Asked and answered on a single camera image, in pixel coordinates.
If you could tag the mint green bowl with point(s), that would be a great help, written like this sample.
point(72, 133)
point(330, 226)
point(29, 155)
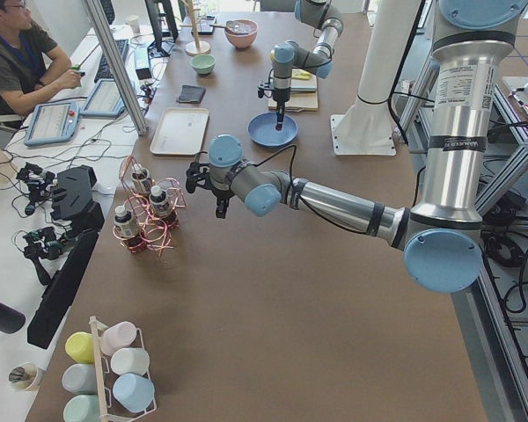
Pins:
point(203, 64)

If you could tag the blue plate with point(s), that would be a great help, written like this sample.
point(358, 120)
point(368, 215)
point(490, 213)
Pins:
point(262, 130)

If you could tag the black thermos bottle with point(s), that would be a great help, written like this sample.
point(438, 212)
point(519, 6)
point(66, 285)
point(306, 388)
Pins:
point(11, 320)

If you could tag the pink bowl with ice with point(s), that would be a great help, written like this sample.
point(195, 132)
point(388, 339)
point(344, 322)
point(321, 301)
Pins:
point(241, 41)

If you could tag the teach pendant tablet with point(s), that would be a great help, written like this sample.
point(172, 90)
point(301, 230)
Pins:
point(52, 123)
point(104, 101)

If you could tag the seated person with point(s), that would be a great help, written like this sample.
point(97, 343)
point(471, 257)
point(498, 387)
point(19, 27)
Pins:
point(33, 68)

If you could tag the copper wire bottle rack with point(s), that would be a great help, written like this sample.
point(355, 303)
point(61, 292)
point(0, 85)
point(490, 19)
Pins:
point(157, 235)

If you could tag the dark bottle white cap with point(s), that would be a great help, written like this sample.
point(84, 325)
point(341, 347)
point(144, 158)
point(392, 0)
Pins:
point(161, 206)

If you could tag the cream rabbit tray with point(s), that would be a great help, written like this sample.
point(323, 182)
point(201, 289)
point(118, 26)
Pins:
point(180, 132)

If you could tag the cup rack with cups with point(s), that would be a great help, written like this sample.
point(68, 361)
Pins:
point(110, 379)

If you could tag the grey folded cloth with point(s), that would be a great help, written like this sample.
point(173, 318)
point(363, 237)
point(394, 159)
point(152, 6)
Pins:
point(191, 94)

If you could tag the white pillar base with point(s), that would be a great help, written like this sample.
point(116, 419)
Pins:
point(366, 127)

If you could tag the wooden cutting board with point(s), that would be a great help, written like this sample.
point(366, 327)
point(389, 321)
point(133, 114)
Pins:
point(304, 95)

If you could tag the wooden mug tree stand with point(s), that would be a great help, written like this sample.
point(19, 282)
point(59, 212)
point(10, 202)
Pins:
point(197, 46)

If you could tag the metal ice scoop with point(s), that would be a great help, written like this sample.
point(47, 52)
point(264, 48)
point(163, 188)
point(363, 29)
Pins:
point(234, 26)

